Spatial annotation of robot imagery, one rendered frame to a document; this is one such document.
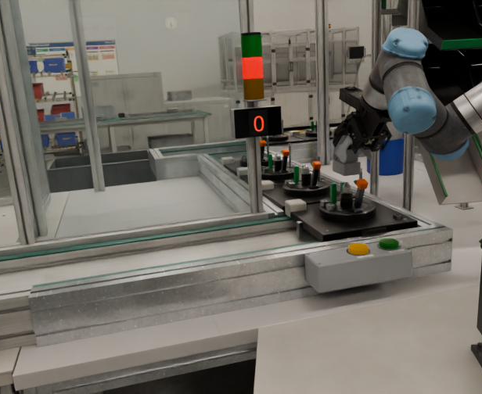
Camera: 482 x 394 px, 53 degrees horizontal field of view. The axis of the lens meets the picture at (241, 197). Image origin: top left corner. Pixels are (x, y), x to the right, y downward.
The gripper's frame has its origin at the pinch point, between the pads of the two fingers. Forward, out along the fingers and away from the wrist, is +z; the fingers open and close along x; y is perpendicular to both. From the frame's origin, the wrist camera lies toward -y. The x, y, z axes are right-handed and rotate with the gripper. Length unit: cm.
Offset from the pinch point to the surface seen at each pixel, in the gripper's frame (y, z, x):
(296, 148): -75, 91, 33
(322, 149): -67, 85, 43
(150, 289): 26, 2, -50
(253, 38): -25.1, -14.8, -19.0
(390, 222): 18.5, 4.0, 5.8
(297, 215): 7.6, 13.8, -11.4
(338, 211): 11.7, 7.5, -3.8
